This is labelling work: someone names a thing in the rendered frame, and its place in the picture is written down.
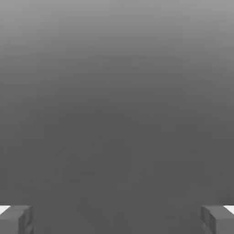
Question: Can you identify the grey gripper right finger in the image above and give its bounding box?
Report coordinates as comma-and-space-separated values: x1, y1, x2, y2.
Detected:
200, 204, 234, 234

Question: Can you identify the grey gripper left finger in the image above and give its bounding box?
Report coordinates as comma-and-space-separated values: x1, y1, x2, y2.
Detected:
0, 204, 35, 234

